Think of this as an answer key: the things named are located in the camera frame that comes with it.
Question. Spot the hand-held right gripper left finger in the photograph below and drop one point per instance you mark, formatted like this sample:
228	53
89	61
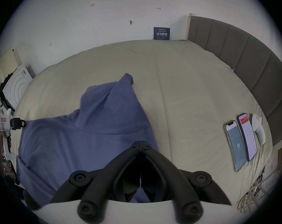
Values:
101	183

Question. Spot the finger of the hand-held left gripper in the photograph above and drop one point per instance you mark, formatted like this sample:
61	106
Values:
20	123

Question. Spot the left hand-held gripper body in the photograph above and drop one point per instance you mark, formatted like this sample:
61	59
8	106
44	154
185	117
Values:
3	121

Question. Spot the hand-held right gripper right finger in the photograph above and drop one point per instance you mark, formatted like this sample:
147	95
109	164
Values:
178	183

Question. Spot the blue shirt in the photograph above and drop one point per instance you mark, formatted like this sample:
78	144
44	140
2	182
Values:
96	125

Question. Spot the person's left hand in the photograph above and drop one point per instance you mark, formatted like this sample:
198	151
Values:
8	169

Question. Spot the white washing machine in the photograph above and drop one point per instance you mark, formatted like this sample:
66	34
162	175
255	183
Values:
17	85

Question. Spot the flat cardboard carton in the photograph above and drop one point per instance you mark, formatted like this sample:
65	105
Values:
7	62

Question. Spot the smartphone with blue screen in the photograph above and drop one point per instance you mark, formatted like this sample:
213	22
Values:
236	146

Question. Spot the smartphone with white red screen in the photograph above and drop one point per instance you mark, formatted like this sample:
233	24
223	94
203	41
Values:
248	136

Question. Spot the white hand controller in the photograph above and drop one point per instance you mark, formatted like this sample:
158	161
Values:
257	125

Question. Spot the bed with beige sheet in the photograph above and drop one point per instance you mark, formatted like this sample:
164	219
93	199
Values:
178	78

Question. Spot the grey padded headboard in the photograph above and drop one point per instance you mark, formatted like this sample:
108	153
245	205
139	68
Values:
248	55

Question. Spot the blue wall sign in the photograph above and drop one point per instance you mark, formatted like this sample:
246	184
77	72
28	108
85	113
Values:
162	33

